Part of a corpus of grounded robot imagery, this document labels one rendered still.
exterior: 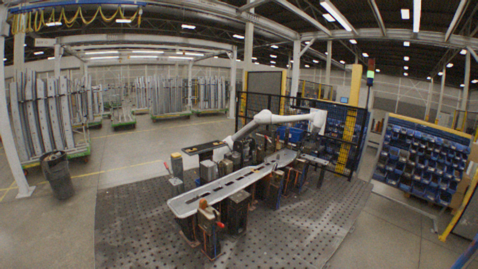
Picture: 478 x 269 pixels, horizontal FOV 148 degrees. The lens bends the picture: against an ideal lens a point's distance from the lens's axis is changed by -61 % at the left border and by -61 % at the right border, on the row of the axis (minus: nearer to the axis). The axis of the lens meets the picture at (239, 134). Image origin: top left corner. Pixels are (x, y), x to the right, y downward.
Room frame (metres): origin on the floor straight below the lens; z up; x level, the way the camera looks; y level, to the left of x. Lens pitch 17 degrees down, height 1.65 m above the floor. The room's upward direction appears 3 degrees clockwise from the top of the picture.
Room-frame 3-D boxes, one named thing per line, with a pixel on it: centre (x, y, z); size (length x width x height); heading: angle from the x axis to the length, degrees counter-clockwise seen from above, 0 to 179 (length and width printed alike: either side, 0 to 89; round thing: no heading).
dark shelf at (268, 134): (1.99, -0.61, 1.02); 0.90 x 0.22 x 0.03; 46
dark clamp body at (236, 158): (1.31, 0.03, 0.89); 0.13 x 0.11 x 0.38; 46
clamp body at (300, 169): (1.36, -0.57, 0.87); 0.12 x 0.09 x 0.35; 46
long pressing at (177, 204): (1.18, -0.13, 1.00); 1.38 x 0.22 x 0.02; 136
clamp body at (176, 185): (0.89, 0.39, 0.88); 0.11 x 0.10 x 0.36; 46
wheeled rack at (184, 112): (7.56, 3.26, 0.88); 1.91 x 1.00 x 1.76; 126
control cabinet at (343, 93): (6.49, -4.86, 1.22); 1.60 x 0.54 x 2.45; 39
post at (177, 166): (1.08, 0.44, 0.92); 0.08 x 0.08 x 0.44; 46
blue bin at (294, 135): (1.98, -0.63, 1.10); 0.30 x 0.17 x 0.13; 55
